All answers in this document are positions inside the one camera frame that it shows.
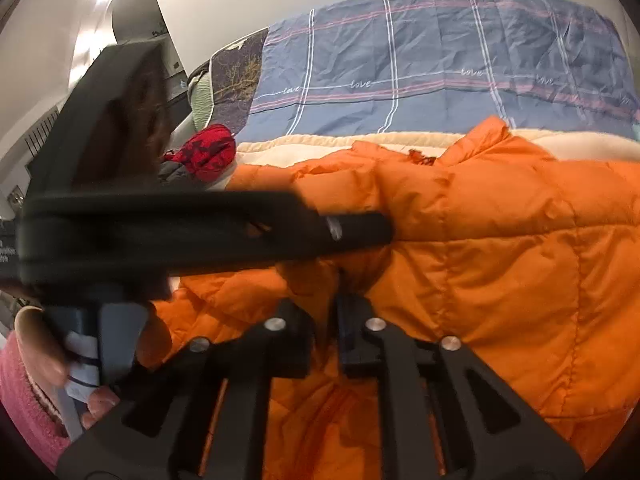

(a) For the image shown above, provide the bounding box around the pale fluffy blanket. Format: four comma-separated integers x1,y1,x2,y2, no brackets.
232,127,640,173

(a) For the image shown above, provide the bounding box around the orange puffer jacket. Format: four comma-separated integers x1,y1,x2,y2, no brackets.
135,115,640,480

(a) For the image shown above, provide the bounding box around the red patterned cloth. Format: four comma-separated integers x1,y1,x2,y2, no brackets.
175,124,237,184

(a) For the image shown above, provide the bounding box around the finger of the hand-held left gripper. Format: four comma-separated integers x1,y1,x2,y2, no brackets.
172,191,394,273

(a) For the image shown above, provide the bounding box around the person's left hand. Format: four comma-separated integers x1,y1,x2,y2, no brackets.
14,305,173,431

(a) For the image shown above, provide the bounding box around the blue plaid bed sheet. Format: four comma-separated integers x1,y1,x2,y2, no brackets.
247,0,639,139

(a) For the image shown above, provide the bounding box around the green striped pillow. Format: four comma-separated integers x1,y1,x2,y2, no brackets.
187,67,217,132

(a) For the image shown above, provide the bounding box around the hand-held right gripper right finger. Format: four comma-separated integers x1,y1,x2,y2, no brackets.
334,292,586,480

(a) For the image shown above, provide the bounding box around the dark floral pillow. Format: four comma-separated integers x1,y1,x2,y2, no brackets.
207,30,271,134

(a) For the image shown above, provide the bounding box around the grey cloth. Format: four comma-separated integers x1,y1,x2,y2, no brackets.
159,151,202,187

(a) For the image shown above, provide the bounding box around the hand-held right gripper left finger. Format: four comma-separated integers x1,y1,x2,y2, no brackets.
56,297,316,480

